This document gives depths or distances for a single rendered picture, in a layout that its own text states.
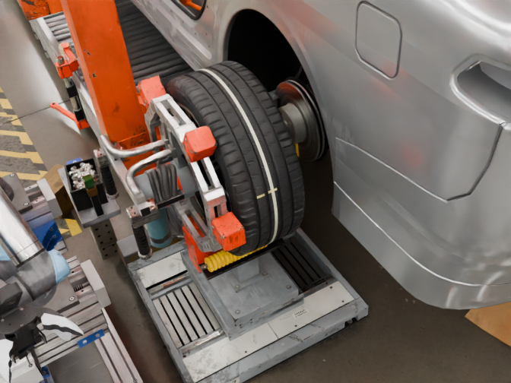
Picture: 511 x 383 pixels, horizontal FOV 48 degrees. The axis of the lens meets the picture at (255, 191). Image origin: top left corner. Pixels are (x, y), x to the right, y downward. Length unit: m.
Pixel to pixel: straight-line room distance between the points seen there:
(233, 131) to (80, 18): 0.74
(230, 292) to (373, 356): 0.65
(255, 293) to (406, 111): 1.24
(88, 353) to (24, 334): 1.21
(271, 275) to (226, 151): 0.89
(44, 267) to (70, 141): 2.47
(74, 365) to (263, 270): 0.84
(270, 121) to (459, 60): 0.72
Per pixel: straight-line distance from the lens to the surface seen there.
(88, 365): 2.39
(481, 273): 1.57
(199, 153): 1.68
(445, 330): 2.64
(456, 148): 1.33
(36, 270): 1.42
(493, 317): 2.72
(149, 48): 4.11
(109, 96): 2.32
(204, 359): 2.44
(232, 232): 1.74
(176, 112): 1.85
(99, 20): 2.19
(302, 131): 2.14
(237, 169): 1.71
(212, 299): 2.52
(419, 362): 2.53
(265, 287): 2.43
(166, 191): 1.74
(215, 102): 1.78
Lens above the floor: 2.14
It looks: 42 degrees down
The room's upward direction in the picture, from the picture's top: 5 degrees counter-clockwise
